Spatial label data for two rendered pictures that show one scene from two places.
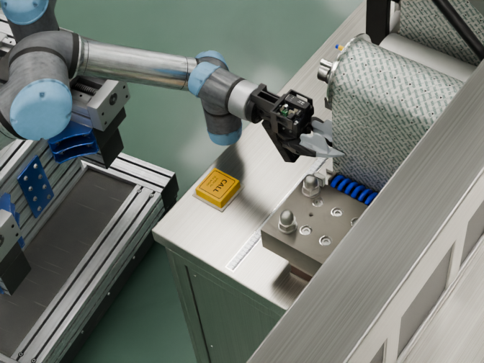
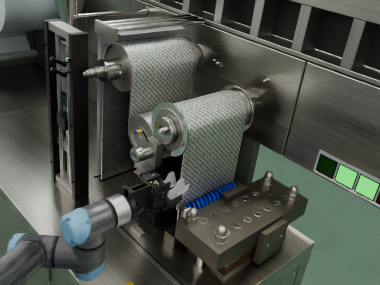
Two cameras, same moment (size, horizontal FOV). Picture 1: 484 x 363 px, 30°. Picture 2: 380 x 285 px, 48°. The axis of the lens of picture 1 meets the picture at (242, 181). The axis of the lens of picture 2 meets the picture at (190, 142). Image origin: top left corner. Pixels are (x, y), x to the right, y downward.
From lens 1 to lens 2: 1.50 m
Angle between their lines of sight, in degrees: 67
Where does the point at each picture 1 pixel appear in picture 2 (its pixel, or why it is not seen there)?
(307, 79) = (46, 224)
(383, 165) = (210, 168)
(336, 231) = (230, 219)
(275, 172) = (126, 263)
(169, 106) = not seen: outside the picture
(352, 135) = (194, 162)
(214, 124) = (100, 254)
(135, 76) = (26, 277)
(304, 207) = (206, 228)
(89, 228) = not seen: outside the picture
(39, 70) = not seen: outside the picture
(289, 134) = (160, 200)
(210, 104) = (100, 234)
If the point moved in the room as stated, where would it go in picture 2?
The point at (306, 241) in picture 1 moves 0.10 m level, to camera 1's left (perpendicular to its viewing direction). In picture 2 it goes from (235, 234) to (236, 262)
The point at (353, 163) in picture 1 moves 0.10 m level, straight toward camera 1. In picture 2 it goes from (192, 187) to (227, 196)
